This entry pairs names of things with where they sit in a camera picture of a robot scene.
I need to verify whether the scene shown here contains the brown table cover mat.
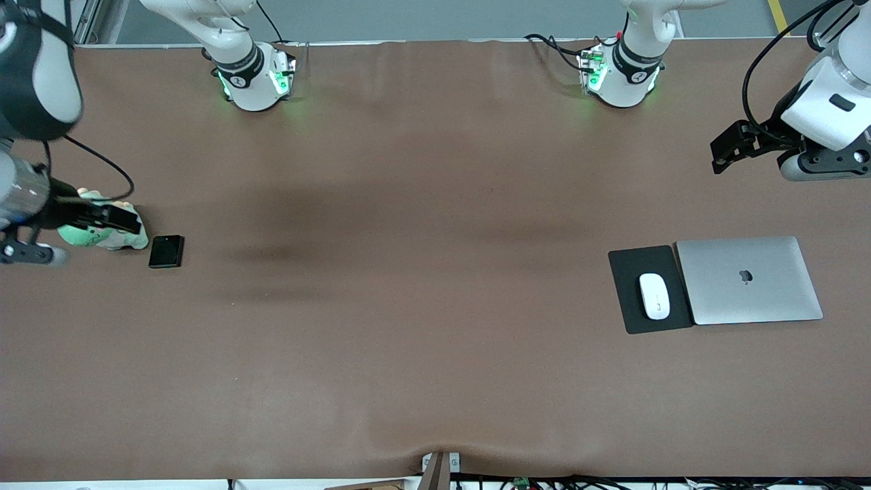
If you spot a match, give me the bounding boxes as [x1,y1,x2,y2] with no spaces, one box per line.
[0,37,871,483]

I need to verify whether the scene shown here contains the green dinosaur plush toy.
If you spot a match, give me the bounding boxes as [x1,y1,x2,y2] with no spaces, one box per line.
[57,188,150,251]

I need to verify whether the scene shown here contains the black right base cable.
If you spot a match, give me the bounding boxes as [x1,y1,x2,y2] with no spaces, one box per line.
[254,0,285,46]

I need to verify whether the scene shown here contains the black square phone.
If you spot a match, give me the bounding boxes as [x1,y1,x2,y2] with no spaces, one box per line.
[148,235,186,270]

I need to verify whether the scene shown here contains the aluminium frame profile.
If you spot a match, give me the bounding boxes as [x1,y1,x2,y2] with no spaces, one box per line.
[68,0,130,47]

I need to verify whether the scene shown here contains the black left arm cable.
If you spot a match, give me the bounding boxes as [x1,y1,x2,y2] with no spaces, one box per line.
[741,0,853,127]

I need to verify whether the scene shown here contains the white computer mouse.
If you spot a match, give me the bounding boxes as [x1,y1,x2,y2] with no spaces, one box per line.
[638,273,672,321]

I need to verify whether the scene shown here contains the black mouse pad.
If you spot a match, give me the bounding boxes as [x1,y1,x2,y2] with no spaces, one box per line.
[608,245,695,335]

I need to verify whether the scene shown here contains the brown post with white bracket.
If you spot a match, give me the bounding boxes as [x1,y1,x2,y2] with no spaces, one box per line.
[421,452,461,490]

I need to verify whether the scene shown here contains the silver closed laptop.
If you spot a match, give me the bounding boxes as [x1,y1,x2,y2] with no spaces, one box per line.
[676,235,824,326]

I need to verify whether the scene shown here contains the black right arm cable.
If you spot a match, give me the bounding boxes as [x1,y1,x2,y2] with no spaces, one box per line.
[44,135,135,202]

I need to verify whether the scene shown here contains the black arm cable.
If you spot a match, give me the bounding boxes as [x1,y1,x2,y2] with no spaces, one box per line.
[741,0,853,127]
[44,135,135,202]

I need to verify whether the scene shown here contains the black left base cables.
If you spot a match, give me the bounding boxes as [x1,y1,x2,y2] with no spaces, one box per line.
[523,32,604,73]

